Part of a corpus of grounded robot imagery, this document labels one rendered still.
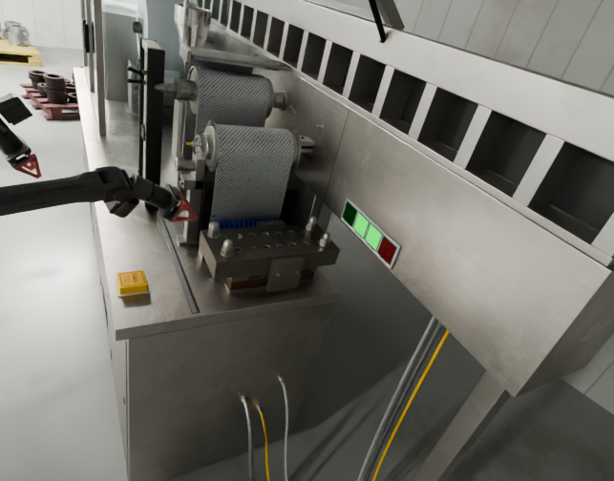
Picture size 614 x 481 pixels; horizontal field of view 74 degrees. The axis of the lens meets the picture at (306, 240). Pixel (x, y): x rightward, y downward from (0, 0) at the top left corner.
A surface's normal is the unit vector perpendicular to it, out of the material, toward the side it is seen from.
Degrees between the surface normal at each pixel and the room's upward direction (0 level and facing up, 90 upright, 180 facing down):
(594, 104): 90
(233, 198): 90
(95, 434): 0
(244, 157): 90
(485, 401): 90
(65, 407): 0
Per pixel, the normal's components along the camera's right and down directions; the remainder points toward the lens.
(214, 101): 0.44, 0.58
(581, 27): -0.71, 0.22
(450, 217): -0.87, 0.07
